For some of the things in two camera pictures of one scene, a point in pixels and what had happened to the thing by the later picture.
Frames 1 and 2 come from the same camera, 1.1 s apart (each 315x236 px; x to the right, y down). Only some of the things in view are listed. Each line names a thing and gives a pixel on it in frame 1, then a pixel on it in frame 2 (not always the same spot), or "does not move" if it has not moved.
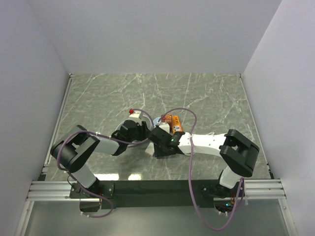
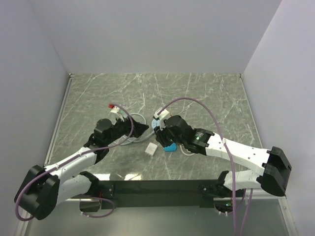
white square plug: (150, 149) does not move
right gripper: (158, 153) to (160, 136)
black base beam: (154, 194) does not move
